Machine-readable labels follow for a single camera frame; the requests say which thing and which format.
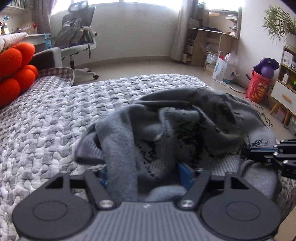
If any grey knitted cat sweater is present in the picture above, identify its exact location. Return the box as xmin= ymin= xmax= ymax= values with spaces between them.
xmin=75 ymin=87 xmax=278 ymax=202

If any white wooden side cabinet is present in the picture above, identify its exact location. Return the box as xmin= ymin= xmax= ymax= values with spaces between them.
xmin=270 ymin=46 xmax=295 ymax=134

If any red patterned basket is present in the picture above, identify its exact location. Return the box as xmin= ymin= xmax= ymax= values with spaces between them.
xmin=246 ymin=70 xmax=270 ymax=103

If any grey white quilted bedspread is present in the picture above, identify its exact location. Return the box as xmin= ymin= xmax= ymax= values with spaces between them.
xmin=1 ymin=74 xmax=295 ymax=240

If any white blue cardboard box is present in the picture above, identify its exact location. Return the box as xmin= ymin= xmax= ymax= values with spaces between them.
xmin=212 ymin=53 xmax=239 ymax=84

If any grey checkered blanket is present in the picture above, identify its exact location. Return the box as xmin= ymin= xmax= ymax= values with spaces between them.
xmin=38 ymin=67 xmax=75 ymax=86

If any green potted plant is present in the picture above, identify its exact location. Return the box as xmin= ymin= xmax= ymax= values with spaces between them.
xmin=261 ymin=5 xmax=295 ymax=49

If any orange pumpkin cushion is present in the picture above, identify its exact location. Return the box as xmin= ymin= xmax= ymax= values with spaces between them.
xmin=0 ymin=42 xmax=38 ymax=108

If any wooden desk shelf unit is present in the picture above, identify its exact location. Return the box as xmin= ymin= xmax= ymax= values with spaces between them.
xmin=182 ymin=5 xmax=242 ymax=66

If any grey backpack on chair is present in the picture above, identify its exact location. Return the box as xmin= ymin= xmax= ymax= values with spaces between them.
xmin=54 ymin=18 xmax=96 ymax=49

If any white desk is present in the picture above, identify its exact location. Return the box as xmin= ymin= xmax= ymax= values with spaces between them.
xmin=21 ymin=34 xmax=52 ymax=45

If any right beige curtain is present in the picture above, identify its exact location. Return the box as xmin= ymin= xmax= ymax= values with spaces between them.
xmin=170 ymin=0 xmax=198 ymax=61

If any white pillow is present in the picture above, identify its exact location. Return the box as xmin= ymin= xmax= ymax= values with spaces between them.
xmin=0 ymin=32 xmax=28 ymax=52

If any white office chair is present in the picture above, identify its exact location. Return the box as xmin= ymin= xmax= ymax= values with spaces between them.
xmin=47 ymin=1 xmax=99 ymax=80

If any left grey curtain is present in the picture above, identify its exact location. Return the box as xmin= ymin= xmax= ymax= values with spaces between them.
xmin=33 ymin=0 xmax=57 ymax=34

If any black floor cable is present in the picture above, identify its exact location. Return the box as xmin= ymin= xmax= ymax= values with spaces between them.
xmin=242 ymin=96 xmax=273 ymax=127

